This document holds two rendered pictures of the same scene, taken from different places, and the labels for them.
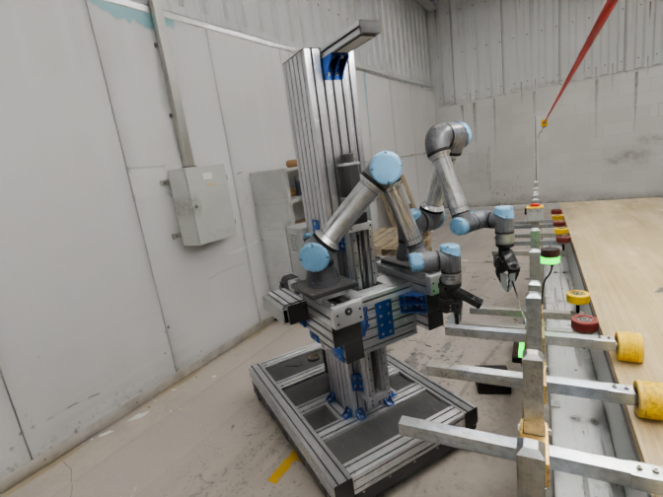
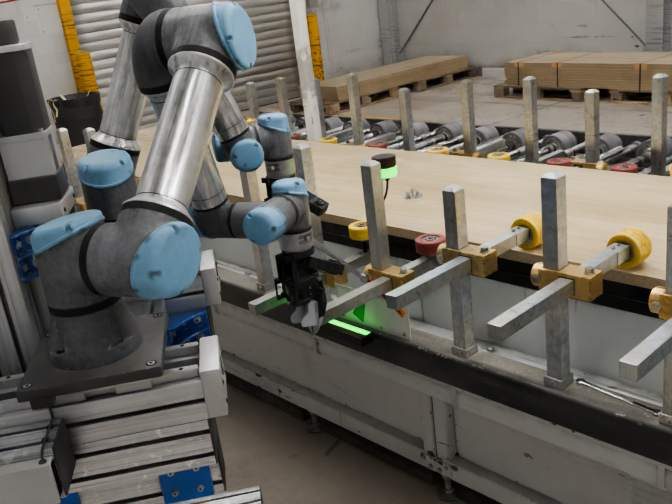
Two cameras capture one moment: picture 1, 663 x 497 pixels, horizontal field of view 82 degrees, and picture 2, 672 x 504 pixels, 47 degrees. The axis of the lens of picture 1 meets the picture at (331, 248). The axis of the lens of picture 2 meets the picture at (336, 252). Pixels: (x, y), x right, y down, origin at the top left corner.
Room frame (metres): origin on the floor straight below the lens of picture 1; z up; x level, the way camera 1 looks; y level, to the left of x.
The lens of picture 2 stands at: (0.80, 1.02, 1.58)
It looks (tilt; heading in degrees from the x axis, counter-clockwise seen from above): 20 degrees down; 290
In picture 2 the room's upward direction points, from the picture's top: 7 degrees counter-clockwise
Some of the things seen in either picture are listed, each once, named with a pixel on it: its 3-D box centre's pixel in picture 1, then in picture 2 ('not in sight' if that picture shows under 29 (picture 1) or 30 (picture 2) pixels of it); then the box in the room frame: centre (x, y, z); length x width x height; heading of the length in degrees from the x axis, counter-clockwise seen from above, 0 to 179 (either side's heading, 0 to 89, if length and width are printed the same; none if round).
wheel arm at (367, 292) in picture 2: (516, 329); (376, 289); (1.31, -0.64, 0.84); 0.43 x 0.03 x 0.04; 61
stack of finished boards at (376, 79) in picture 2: not in sight; (386, 76); (3.42, -9.06, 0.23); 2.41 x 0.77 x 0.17; 59
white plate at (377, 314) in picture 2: not in sight; (371, 311); (1.35, -0.71, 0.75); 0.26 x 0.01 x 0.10; 151
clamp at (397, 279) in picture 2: not in sight; (389, 277); (1.29, -0.71, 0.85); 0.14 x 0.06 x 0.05; 151
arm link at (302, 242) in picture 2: (451, 277); (297, 239); (1.42, -0.45, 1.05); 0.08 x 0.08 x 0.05
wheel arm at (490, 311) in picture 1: (523, 313); (315, 280); (1.52, -0.78, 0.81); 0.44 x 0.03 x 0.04; 61
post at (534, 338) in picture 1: (535, 380); (556, 285); (0.88, -0.48, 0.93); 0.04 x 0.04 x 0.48; 61
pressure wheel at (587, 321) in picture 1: (584, 332); (431, 257); (1.21, -0.83, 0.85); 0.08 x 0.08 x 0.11
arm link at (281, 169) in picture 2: (503, 238); (279, 167); (1.55, -0.72, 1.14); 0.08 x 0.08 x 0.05
